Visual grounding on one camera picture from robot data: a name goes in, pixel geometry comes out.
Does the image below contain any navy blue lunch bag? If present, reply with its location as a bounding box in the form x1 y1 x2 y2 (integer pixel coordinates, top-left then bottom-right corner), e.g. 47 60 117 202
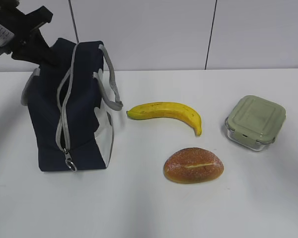
21 38 123 172

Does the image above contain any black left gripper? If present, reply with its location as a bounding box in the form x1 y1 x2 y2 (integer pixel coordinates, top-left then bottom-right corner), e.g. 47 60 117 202
0 0 61 66

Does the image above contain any yellow banana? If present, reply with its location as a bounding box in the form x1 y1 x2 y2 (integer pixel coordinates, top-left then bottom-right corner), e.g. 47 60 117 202
127 102 203 136

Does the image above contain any brown bread roll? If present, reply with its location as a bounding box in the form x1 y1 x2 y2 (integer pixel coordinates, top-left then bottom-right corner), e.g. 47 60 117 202
163 147 224 184

